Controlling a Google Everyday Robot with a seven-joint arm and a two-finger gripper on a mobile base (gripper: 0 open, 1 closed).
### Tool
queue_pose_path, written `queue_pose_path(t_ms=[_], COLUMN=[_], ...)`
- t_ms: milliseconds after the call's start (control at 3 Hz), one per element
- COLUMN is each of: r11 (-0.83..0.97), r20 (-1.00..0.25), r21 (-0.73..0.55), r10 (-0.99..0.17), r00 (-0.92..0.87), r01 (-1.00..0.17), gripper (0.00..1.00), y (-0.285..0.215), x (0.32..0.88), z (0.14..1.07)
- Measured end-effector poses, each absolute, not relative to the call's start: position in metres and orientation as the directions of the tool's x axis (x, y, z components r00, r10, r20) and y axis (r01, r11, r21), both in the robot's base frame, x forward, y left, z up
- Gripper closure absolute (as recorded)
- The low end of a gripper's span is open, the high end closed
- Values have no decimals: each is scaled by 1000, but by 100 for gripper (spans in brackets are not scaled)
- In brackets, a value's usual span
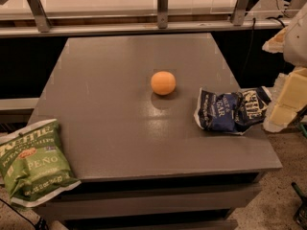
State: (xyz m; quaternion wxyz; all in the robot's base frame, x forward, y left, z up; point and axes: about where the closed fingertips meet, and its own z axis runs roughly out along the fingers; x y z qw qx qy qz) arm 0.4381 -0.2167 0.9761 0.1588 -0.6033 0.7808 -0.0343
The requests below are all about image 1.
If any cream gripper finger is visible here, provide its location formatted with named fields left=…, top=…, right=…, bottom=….
left=263, top=67, right=307, bottom=132
left=262, top=27, right=287, bottom=54

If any orange ball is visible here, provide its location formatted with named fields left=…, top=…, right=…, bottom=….
left=151, top=71, right=177, bottom=96

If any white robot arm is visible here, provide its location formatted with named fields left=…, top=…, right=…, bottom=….
left=262, top=5, right=307, bottom=132

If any blue salt vinegar chip bag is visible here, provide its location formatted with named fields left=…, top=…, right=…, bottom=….
left=194, top=86, right=272, bottom=135

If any green jalapeno chip bag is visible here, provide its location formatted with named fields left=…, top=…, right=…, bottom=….
left=0, top=119, right=81, bottom=209

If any dark object floor right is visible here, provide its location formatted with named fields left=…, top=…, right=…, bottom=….
left=292, top=182, right=307, bottom=230

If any grey table with shelves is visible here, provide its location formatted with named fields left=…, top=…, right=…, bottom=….
left=32, top=34, right=281, bottom=230

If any black cable on counter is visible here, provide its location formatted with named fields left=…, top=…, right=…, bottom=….
left=241, top=15, right=286, bottom=79

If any right metal bracket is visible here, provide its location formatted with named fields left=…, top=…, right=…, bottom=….
left=230, top=0, right=249, bottom=26

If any metal bracket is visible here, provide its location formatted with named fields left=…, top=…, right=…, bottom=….
left=157, top=0, right=168, bottom=29
left=230, top=0, right=249, bottom=26
left=27, top=0, right=51, bottom=33

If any middle metal bracket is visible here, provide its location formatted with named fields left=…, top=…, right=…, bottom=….
left=157, top=0, right=168, bottom=29

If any metal counter rail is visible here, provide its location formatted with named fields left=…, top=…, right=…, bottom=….
left=0, top=12, right=290, bottom=38

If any left metal bracket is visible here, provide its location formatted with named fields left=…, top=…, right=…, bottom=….
left=27, top=0, right=51, bottom=33

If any black cable floor left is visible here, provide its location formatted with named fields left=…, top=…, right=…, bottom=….
left=0, top=198, right=50, bottom=230

